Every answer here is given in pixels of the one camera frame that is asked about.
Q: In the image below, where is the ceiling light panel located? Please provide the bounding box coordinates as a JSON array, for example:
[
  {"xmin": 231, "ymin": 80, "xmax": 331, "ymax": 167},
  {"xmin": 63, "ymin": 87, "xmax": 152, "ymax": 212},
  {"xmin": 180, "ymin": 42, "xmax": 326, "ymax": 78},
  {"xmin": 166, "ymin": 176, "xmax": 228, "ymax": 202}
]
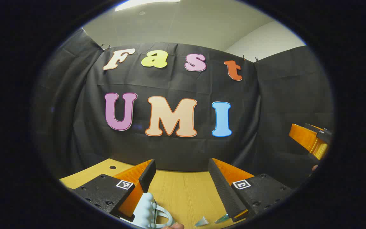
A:
[{"xmin": 115, "ymin": 0, "xmax": 182, "ymax": 12}]

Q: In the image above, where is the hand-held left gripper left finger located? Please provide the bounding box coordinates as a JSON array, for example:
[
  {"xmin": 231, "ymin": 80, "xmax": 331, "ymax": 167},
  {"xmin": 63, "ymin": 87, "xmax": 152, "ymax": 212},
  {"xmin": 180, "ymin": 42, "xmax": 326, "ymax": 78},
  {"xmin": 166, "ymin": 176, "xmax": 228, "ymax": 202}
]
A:
[{"xmin": 67, "ymin": 159, "xmax": 157, "ymax": 222}]

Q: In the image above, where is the light blue suitcase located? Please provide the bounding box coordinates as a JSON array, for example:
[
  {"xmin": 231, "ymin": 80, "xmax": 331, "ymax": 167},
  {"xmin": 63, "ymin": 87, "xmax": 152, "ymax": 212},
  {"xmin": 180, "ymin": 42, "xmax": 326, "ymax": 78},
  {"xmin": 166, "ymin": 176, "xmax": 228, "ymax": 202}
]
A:
[{"xmin": 121, "ymin": 192, "xmax": 178, "ymax": 229}]

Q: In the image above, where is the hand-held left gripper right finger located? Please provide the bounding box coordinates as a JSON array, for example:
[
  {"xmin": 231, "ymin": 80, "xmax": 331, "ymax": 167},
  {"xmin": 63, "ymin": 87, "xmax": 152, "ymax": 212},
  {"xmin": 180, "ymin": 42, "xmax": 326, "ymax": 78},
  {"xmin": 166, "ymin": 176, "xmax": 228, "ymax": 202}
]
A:
[{"xmin": 208, "ymin": 158, "xmax": 294, "ymax": 223}]

